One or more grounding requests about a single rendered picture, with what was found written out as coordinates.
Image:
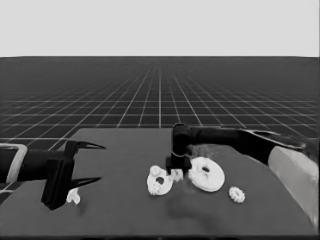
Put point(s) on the small white T-shaped piece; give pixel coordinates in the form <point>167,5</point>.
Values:
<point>75,197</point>

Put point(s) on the large thick white disc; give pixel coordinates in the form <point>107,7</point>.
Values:
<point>208,183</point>

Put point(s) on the round white carrier with pins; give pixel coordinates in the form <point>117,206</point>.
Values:
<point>166,187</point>

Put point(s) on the small white toothed gear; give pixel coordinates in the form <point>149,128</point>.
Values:
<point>178,177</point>
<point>151,191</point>
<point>240,197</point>
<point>158,173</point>

